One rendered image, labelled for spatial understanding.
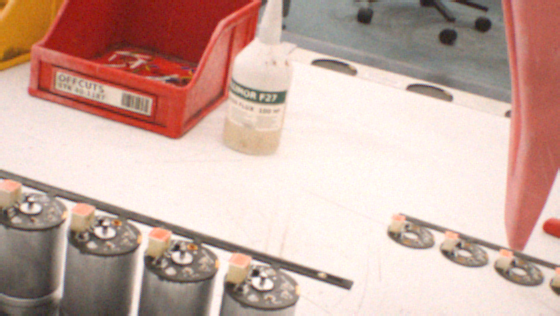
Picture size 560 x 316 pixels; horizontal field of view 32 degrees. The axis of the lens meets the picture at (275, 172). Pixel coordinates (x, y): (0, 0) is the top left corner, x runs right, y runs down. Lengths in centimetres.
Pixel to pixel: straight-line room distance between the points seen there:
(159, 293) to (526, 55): 16
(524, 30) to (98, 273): 18
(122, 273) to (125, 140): 23
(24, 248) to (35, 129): 22
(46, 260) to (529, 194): 18
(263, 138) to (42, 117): 13
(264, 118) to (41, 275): 23
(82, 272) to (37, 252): 2
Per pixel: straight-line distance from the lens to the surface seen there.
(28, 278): 34
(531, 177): 21
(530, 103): 20
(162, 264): 31
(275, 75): 53
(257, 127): 54
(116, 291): 33
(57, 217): 33
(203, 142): 55
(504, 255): 49
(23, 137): 54
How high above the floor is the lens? 98
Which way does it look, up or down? 25 degrees down
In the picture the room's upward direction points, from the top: 11 degrees clockwise
